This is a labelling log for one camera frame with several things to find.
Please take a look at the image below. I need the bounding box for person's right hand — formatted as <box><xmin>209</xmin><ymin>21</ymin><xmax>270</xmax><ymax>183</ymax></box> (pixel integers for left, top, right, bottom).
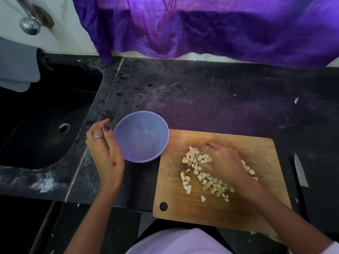
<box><xmin>198</xmin><ymin>140</ymin><xmax>251</xmax><ymax>189</ymax></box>

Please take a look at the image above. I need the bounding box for person's left hand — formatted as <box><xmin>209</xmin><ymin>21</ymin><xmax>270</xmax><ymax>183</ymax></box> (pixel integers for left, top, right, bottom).
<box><xmin>85</xmin><ymin>118</ymin><xmax>126</xmax><ymax>196</ymax></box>

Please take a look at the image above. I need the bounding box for pile of diced potato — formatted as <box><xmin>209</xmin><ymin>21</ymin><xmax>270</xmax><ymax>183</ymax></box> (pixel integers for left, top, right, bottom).
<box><xmin>180</xmin><ymin>146</ymin><xmax>259</xmax><ymax>204</ymax></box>

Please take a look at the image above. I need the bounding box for blue bowl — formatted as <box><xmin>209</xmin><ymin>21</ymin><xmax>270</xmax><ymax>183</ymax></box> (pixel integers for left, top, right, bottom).
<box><xmin>114</xmin><ymin>110</ymin><xmax>171</xmax><ymax>164</ymax></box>

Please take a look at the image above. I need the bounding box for black handled knife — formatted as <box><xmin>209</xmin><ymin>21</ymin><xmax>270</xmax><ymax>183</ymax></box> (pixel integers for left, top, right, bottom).
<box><xmin>294</xmin><ymin>153</ymin><xmax>309</xmax><ymax>210</ymax></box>

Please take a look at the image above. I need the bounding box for person's right forearm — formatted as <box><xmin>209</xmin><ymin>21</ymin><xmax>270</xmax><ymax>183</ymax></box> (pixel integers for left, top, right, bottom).
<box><xmin>236</xmin><ymin>174</ymin><xmax>332</xmax><ymax>254</ymax></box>

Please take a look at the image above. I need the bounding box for person's left forearm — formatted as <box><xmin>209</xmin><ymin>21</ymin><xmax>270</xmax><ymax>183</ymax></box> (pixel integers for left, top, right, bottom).
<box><xmin>64</xmin><ymin>188</ymin><xmax>123</xmax><ymax>254</ymax></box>

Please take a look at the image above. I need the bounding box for wooden cutting board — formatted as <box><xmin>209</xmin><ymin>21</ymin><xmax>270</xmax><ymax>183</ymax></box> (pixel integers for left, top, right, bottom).
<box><xmin>153</xmin><ymin>129</ymin><xmax>292</xmax><ymax>235</ymax></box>

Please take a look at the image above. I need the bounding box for dark sink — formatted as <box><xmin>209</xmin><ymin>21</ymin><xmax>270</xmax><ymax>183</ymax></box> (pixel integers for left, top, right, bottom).
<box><xmin>0</xmin><ymin>62</ymin><xmax>105</xmax><ymax>171</ymax></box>

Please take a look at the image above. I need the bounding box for grey cloth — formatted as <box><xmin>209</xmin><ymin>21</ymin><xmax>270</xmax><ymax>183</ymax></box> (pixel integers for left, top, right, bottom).
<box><xmin>0</xmin><ymin>37</ymin><xmax>43</xmax><ymax>93</ymax></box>

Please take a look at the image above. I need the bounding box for purple cloth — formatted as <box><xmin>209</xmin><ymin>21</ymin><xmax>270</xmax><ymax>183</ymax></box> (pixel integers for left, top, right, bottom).
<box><xmin>70</xmin><ymin>0</ymin><xmax>339</xmax><ymax>70</ymax></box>

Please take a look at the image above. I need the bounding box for metal faucet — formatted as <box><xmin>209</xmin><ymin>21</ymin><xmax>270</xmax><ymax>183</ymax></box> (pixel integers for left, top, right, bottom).
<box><xmin>13</xmin><ymin>0</ymin><xmax>55</xmax><ymax>36</ymax></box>

